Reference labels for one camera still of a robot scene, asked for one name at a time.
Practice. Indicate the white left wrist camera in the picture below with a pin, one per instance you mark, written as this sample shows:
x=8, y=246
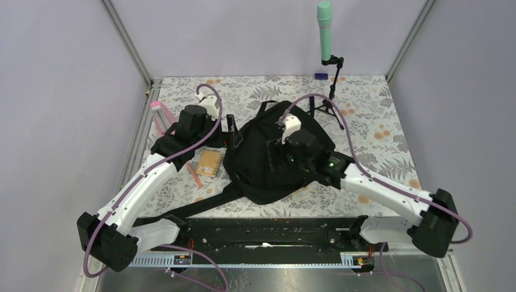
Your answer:
x=210, y=104

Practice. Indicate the orange spiral notebook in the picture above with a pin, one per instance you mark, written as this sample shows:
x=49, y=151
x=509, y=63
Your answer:
x=209, y=163

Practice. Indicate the black student backpack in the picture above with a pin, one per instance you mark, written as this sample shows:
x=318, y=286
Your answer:
x=247, y=163

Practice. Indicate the mint green microphone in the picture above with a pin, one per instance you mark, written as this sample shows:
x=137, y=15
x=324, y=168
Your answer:
x=324, y=15

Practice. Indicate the small blue block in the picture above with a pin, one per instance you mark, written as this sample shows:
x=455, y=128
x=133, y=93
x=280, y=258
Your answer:
x=321, y=76

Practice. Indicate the orange pencil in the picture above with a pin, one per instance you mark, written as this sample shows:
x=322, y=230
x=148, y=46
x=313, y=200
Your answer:
x=194, y=175

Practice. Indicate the floral table mat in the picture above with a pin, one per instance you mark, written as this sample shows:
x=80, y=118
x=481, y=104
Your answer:
x=365, y=101

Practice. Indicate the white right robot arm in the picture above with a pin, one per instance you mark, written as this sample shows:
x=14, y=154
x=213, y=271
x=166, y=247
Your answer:
x=428, y=219

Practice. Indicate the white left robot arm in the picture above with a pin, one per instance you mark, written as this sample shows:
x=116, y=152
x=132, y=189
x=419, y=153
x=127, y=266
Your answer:
x=112, y=235

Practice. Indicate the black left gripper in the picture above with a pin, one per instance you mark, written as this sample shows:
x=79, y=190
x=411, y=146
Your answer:
x=232, y=131

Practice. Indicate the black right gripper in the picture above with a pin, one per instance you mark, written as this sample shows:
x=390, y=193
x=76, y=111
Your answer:
x=275, y=148

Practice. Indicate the black microphone tripod stand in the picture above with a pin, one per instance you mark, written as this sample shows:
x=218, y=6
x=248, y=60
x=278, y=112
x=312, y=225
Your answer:
x=326, y=106

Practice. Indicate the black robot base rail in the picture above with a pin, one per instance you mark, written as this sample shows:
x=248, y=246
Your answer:
x=276, y=241

